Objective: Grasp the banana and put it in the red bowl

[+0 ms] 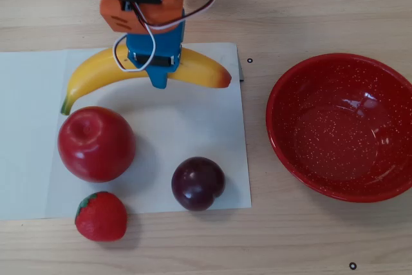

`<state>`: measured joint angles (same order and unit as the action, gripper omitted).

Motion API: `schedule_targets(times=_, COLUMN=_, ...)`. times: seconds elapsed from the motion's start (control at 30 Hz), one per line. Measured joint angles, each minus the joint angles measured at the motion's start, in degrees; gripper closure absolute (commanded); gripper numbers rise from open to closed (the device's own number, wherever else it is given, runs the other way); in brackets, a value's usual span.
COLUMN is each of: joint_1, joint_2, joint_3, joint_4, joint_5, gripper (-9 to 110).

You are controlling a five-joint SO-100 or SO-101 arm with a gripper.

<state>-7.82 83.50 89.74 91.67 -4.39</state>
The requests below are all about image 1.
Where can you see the yellow banana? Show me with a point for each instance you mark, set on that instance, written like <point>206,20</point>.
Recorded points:
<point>93,70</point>

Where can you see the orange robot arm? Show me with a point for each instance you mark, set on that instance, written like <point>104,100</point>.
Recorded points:
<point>112,14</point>

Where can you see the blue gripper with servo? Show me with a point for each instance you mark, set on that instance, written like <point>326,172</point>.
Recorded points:
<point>161,46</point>

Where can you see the red strawberry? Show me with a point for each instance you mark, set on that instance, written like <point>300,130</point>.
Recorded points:
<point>101,218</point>

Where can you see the red speckled bowl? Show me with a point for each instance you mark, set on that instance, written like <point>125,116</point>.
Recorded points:
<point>338,133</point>

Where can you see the white paper sheet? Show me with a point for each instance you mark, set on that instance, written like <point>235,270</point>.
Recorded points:
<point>193,120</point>

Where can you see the dark purple plum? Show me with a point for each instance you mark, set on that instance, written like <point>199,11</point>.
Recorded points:
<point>198,185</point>

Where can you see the red apple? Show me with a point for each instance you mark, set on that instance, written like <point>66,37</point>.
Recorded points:
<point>96,146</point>

